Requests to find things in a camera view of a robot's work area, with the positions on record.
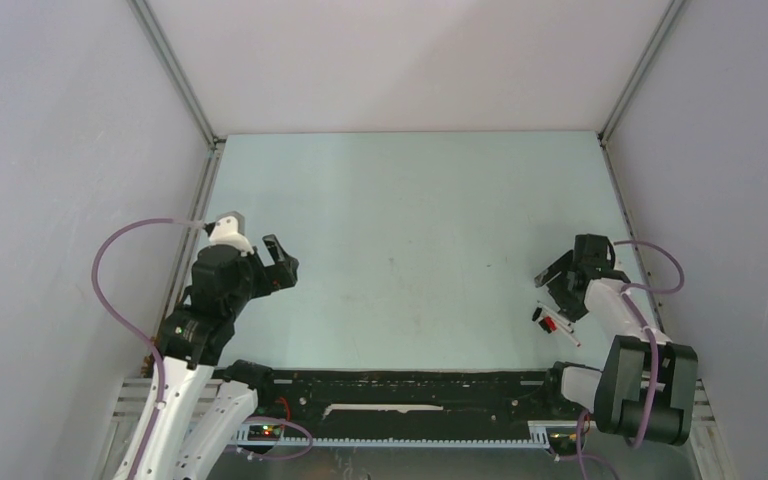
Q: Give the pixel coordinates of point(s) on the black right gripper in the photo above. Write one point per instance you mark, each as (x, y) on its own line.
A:
(570, 308)

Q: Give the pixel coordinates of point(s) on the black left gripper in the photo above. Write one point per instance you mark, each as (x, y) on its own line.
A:
(282, 274)

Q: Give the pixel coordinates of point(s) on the white pen red cap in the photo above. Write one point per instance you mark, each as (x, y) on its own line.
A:
(552, 322)

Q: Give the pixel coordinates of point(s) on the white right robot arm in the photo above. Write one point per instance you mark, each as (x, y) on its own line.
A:
(645, 389)

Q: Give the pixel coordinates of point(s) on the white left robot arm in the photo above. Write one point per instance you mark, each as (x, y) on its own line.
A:
(225, 277)

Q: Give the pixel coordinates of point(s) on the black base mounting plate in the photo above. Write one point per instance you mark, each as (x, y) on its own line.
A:
(420, 405)

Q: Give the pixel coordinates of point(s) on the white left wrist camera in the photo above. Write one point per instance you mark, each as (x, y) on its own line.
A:
(229, 229)

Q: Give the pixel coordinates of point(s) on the aluminium frame rail left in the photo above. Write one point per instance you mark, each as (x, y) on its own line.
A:
(200, 178)

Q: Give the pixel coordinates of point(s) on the aluminium frame rail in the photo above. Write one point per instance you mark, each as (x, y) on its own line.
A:
(609, 133)
(200, 178)

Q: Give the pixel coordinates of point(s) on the slotted white cable duct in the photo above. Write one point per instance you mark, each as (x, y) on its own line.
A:
(247, 436)

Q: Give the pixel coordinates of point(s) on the aluminium frame rail right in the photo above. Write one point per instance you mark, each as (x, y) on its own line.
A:
(609, 133)

